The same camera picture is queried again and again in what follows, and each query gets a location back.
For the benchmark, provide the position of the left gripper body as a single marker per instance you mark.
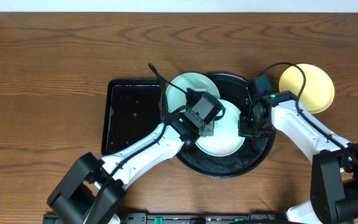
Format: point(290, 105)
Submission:
point(207, 129)

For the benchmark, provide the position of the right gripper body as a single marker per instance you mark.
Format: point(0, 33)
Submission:
point(248, 127)

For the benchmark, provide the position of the yellow plate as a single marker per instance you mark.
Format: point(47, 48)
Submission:
point(319, 91)

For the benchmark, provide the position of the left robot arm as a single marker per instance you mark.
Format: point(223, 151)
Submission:
point(93, 189)

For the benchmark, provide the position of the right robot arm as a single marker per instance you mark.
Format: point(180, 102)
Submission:
point(334, 159)

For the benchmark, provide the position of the black round tray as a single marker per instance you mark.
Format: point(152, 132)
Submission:
point(251, 153)

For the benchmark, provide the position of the black rectangular water tray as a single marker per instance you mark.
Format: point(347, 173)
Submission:
point(133, 110)

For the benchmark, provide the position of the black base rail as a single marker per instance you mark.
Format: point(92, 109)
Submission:
point(143, 218)

